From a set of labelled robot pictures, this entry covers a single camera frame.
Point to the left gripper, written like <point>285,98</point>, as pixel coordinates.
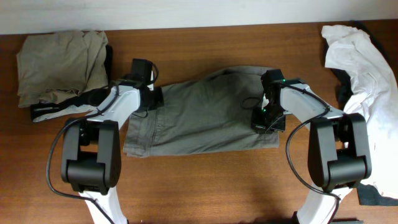
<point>154,101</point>

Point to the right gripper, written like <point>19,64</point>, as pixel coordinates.
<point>268,123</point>

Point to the grey-green shorts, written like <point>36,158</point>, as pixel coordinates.
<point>202,116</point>

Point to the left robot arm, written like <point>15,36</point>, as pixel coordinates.
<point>91,157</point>

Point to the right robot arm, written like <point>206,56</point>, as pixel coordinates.
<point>338,149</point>

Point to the folded black garment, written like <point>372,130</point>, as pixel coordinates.
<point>62,107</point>

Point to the folded beige garment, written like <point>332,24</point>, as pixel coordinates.
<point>36,43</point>

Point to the white shirt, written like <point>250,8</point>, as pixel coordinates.
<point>370,93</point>

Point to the dark garment under white shirt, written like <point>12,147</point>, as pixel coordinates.
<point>373,196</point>

